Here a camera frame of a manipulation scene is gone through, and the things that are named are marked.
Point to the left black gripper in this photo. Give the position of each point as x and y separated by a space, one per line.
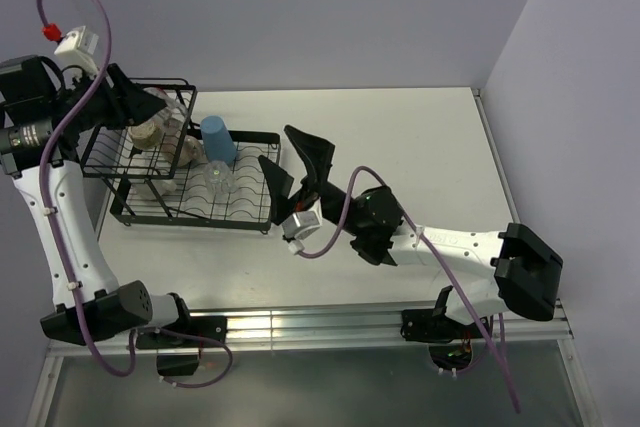
128 103

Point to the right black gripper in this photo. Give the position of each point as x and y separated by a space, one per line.
319 157

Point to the small speckled stone cup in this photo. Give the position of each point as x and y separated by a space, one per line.
147 135

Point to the small clear glass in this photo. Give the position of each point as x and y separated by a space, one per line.
173 114

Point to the pink glazed mug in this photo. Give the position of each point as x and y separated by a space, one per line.
181 152

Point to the large clear glass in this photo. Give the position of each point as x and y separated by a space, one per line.
219 178

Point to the blue plastic cup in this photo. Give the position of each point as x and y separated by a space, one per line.
217 141

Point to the white ceramic mug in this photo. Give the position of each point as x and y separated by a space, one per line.
146 182

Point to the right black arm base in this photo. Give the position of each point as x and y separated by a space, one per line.
449 342

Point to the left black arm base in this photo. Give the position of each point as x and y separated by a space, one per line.
194 353

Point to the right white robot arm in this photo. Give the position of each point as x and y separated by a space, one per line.
492 272

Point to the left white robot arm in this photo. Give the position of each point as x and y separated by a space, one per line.
38 151

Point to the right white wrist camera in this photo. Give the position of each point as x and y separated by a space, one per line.
300 225

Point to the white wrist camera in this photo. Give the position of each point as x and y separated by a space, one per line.
300 225
77 48

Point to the black wire dish rack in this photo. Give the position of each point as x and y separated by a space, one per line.
109 153

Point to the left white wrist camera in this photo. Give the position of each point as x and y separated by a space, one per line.
77 48

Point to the aluminium mounting rail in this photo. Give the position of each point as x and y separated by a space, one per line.
328 327

